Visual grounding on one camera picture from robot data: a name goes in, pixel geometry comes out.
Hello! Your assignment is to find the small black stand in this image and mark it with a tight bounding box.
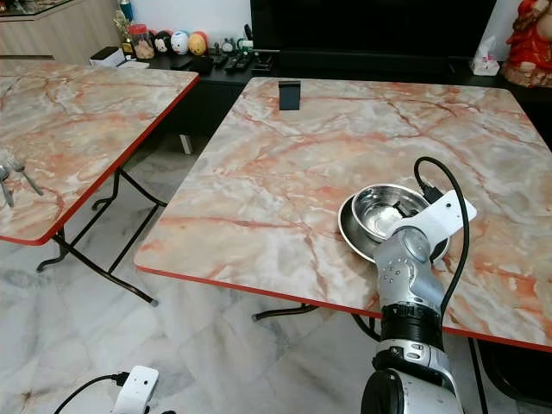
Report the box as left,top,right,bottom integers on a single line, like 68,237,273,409
278,79,303,112

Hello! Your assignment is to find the black remote control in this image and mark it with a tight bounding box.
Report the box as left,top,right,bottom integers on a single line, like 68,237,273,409
228,52,265,73

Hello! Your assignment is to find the black white egg figure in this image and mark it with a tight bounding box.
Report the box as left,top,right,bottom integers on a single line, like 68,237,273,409
152,32,171,58

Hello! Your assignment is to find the red seated statue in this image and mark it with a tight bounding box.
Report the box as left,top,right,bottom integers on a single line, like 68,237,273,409
504,0,552,89

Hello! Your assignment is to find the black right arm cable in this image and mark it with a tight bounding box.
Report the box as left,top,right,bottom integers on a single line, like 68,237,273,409
414,156,473,322

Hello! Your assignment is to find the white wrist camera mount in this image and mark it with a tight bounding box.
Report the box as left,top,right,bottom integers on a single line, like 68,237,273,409
111,366,160,414
392,190,479,248

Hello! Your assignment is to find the light wooden cabinet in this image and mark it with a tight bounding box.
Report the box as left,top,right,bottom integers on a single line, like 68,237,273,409
0,0,123,63

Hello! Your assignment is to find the black television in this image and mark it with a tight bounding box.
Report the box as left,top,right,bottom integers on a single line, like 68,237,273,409
250,0,504,58

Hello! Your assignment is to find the small white box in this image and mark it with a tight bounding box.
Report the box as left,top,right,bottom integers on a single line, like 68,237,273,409
90,47,127,69

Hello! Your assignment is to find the red lidded jar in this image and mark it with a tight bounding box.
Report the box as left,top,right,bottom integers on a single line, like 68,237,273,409
128,24,153,62

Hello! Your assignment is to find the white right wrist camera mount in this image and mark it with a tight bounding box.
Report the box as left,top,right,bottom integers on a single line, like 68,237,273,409
392,190,479,248

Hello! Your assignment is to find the glass display case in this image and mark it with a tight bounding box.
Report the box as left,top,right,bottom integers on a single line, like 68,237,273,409
0,0,83,20

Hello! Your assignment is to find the white tissue pack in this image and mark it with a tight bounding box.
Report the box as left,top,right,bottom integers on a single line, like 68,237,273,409
471,35,500,78

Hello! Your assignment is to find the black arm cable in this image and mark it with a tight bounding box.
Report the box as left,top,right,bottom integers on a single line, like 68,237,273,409
414,156,473,322
52,372,131,414

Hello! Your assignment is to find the orange egg figure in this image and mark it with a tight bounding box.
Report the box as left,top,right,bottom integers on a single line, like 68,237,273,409
188,31,210,58

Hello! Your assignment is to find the steel fork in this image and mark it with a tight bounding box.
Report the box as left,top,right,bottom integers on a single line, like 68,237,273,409
6,153,45,198

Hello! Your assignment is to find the steel spoon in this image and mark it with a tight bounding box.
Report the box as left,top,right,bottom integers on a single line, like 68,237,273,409
0,168,16,209

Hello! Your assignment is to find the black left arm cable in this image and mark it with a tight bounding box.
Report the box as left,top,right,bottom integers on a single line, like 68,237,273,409
52,372,131,414

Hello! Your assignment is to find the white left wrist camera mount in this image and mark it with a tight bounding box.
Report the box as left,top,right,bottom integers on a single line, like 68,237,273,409
111,366,160,414

